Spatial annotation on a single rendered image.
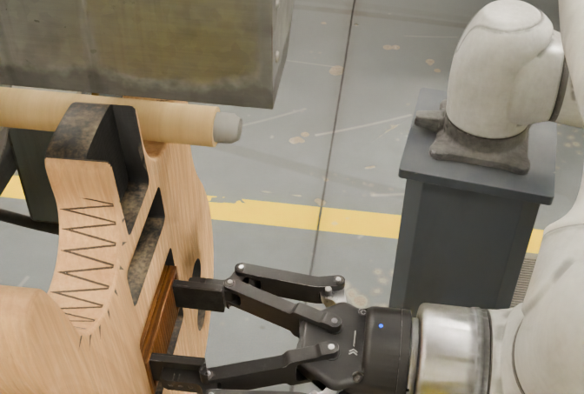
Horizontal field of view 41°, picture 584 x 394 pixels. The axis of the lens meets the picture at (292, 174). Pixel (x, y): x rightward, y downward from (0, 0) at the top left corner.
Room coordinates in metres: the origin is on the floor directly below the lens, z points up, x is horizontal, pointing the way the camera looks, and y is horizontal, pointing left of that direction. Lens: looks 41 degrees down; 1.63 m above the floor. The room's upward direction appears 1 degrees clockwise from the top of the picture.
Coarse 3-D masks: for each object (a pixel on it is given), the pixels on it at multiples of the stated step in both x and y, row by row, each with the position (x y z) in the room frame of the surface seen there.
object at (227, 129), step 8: (216, 112) 0.50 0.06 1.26; (224, 112) 0.50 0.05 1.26; (216, 120) 0.49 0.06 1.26; (224, 120) 0.49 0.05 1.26; (232, 120) 0.49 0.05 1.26; (240, 120) 0.50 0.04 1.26; (216, 128) 0.49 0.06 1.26; (224, 128) 0.49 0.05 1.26; (232, 128) 0.49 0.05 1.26; (240, 128) 0.49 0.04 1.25; (216, 136) 0.48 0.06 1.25; (224, 136) 0.48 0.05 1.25; (232, 136) 0.48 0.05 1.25; (240, 136) 0.49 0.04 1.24
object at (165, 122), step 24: (0, 96) 0.51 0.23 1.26; (24, 96) 0.51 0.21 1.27; (48, 96) 0.51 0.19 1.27; (72, 96) 0.51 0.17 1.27; (96, 96) 0.52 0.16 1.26; (0, 120) 0.50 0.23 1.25; (24, 120) 0.50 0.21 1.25; (48, 120) 0.50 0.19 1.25; (144, 120) 0.49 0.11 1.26; (168, 120) 0.49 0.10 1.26; (192, 120) 0.49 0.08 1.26; (192, 144) 0.49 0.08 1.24
